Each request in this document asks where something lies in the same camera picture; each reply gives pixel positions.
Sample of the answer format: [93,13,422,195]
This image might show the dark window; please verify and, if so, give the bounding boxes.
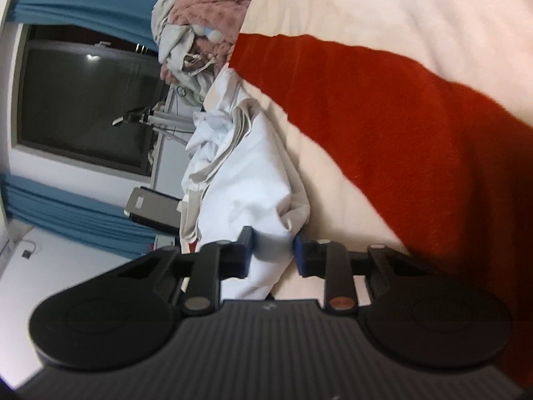
[16,24,168,176]

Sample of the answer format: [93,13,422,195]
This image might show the small wall plug with cable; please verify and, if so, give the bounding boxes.
[17,239,39,260]

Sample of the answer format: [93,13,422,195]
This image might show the white panel below window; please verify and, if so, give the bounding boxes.
[149,87,201,194]

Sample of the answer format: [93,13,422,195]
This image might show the metal tripod stand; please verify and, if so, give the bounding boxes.
[112,99,197,147]

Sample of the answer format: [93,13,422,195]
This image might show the light blue cloth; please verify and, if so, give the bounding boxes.
[200,25,226,43]

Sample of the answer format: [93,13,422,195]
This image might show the grey white crumpled clothes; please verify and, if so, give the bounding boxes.
[151,0,218,106]

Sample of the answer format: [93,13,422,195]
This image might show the red black cream striped blanket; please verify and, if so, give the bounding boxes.
[187,0,533,367]

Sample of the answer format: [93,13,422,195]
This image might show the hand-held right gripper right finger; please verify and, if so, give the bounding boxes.
[292,235,438,316]

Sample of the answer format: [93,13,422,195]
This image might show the white shirt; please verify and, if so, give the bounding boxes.
[179,67,311,301]

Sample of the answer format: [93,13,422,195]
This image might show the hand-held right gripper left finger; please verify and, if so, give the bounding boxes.
[118,226,256,316]

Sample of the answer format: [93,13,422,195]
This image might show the pink fluffy blanket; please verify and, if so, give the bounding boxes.
[160,0,268,85]

